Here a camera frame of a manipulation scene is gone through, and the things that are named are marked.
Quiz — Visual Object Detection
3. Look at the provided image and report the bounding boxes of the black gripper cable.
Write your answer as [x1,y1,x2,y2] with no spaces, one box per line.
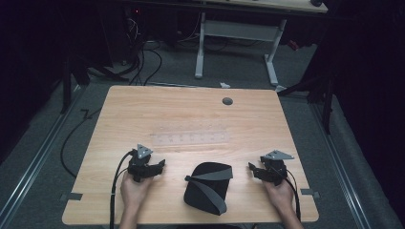
[284,169,302,222]
[109,150,136,229]

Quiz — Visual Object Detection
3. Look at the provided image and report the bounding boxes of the person's right hand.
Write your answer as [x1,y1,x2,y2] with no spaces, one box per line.
[263,179,296,218]

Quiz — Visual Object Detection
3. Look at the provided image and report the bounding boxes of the metal floor rail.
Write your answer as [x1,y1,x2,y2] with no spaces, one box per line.
[309,103,373,229]
[0,85,84,229]

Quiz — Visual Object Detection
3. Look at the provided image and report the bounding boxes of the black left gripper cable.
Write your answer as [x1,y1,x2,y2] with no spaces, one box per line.
[109,150,136,229]

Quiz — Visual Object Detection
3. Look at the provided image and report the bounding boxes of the clear plastic ruler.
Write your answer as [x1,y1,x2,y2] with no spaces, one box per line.
[150,128,231,148]

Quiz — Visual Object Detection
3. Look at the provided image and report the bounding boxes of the grey tape piece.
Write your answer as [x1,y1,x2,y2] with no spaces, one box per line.
[300,188,321,199]
[59,192,84,202]

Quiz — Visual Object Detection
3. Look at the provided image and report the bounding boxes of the bundle of black cables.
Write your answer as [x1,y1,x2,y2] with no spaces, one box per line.
[122,12,163,87]

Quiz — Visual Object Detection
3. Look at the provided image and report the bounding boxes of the black cloth bag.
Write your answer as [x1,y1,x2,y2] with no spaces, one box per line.
[182,161,234,217]

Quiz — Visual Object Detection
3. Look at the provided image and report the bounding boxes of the black metal stand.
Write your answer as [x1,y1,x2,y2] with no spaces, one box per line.
[59,47,128,115]
[277,71,337,135]

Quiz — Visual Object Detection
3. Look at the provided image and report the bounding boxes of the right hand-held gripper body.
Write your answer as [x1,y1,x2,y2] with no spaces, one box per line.
[259,149,295,187]

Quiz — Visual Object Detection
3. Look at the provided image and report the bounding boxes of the black floor cable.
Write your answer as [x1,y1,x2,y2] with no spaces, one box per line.
[59,108,103,179]

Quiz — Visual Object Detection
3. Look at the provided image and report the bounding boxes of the white metal desk frame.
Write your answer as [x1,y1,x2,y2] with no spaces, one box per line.
[194,10,288,88]

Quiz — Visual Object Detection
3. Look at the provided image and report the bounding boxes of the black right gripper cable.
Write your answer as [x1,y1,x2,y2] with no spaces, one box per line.
[284,169,302,222]

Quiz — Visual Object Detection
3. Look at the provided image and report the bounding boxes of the person's left hand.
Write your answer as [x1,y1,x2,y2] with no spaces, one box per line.
[119,172,155,212]

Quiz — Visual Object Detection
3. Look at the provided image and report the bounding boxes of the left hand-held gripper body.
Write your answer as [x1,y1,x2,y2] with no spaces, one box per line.
[127,143,155,183]

